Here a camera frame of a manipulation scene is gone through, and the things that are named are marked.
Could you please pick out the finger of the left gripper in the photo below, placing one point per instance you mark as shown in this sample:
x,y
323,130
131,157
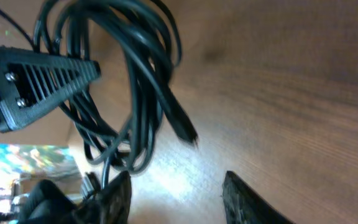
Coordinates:
x,y
34,84

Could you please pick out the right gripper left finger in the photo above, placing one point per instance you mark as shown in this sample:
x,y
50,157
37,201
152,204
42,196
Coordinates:
x,y
115,200

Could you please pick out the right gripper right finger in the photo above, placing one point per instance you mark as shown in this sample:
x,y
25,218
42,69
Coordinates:
x,y
243,205

